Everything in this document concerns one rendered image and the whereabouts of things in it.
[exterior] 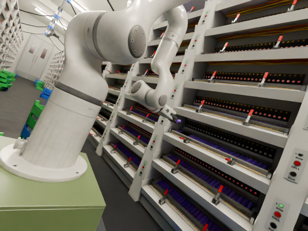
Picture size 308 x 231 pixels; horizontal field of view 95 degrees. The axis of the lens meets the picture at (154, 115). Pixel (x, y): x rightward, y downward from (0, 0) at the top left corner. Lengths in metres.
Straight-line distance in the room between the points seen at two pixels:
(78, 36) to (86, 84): 0.14
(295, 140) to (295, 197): 0.20
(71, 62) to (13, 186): 0.27
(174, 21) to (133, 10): 0.36
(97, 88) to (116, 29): 0.14
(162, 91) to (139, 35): 0.25
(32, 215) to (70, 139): 0.15
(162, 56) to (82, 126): 0.44
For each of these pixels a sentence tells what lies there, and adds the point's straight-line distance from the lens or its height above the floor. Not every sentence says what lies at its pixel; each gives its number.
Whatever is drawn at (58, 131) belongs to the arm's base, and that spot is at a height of 0.47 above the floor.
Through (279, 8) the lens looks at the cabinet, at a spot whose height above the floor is 1.55.
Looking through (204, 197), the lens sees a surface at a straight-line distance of 0.85.
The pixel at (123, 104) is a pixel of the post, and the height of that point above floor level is 0.60.
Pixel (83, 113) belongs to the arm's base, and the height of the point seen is 0.53.
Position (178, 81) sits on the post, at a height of 0.90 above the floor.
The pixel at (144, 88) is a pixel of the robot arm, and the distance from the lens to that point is 0.59.
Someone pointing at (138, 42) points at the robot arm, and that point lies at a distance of 0.38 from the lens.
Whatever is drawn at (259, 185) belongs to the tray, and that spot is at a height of 0.49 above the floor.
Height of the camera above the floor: 0.58
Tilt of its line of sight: 1 degrees up
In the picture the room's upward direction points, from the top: 23 degrees clockwise
